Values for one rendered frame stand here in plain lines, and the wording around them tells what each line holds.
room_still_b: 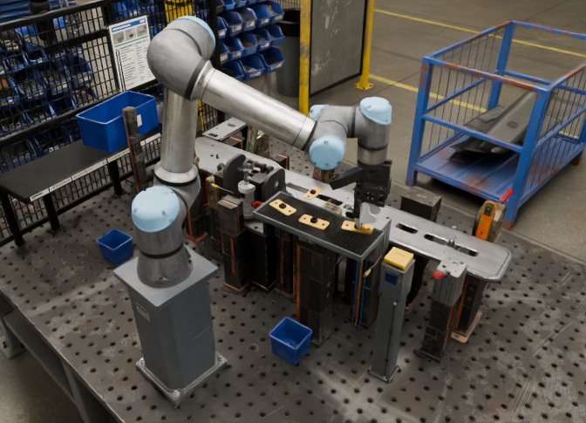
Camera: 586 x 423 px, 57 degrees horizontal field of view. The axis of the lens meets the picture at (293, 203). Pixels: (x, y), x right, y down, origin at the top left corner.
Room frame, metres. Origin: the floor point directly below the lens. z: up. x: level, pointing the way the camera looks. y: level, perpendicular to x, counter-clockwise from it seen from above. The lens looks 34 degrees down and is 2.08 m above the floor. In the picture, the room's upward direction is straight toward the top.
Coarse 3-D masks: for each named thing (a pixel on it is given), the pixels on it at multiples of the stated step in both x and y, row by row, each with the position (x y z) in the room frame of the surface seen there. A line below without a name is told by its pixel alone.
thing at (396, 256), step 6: (390, 252) 1.14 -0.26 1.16; (396, 252) 1.14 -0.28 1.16; (402, 252) 1.14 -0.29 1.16; (408, 252) 1.14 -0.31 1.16; (384, 258) 1.12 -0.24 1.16; (390, 258) 1.12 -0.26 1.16; (396, 258) 1.12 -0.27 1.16; (402, 258) 1.12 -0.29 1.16; (408, 258) 1.12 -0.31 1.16; (396, 264) 1.10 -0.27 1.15; (402, 264) 1.09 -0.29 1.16
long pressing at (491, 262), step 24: (216, 144) 2.07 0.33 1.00; (216, 168) 1.86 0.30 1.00; (288, 192) 1.69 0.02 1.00; (336, 192) 1.69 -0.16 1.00; (408, 216) 1.53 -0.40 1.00; (408, 240) 1.40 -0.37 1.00; (456, 240) 1.40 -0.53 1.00; (480, 240) 1.41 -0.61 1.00; (480, 264) 1.28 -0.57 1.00; (504, 264) 1.28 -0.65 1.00
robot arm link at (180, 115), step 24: (168, 24) 1.29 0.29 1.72; (192, 24) 1.25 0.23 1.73; (168, 96) 1.24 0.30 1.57; (168, 120) 1.24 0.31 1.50; (192, 120) 1.25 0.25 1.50; (168, 144) 1.24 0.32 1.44; (192, 144) 1.26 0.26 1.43; (168, 168) 1.24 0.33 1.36; (192, 168) 1.27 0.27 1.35; (192, 192) 1.25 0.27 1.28
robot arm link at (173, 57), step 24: (168, 48) 1.13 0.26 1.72; (192, 48) 1.15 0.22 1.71; (168, 72) 1.10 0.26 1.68; (192, 72) 1.09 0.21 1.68; (216, 72) 1.12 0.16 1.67; (192, 96) 1.09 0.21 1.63; (216, 96) 1.08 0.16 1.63; (240, 96) 1.09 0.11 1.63; (264, 96) 1.11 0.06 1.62; (264, 120) 1.07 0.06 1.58; (288, 120) 1.07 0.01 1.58; (312, 120) 1.09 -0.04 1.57; (312, 144) 1.05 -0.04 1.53; (336, 144) 1.04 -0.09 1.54
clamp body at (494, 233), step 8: (488, 200) 1.55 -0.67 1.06; (480, 208) 1.50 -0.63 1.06; (496, 208) 1.49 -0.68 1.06; (504, 208) 1.50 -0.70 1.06; (496, 216) 1.45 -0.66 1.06; (504, 216) 1.51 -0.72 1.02; (496, 224) 1.43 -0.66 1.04; (472, 232) 1.47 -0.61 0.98; (496, 232) 1.45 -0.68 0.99; (488, 240) 1.44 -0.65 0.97; (496, 240) 1.47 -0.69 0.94
